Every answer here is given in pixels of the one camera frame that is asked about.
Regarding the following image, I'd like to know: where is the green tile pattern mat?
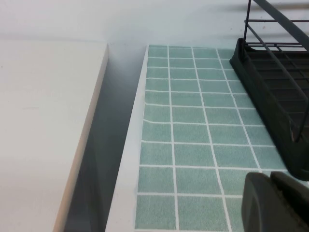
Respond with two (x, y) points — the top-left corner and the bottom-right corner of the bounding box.
(134, 44), (309, 232)

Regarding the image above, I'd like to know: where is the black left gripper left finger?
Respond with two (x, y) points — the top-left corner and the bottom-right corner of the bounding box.
(241, 172), (297, 232)

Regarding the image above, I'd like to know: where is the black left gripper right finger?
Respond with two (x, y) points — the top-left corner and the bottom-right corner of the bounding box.
(270, 170), (309, 232)

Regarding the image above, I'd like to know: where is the black plastic drip tray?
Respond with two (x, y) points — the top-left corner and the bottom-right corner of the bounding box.
(229, 38), (309, 181)

